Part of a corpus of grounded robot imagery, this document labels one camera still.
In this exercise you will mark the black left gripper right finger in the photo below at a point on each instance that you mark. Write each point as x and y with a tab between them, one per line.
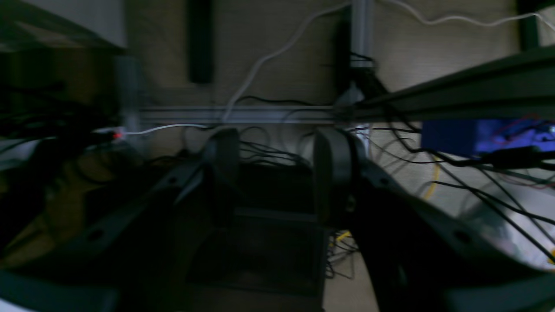
419	258

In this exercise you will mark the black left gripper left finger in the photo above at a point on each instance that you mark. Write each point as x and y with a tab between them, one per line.
134	258

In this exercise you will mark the blue box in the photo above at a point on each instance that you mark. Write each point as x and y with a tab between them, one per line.
474	137

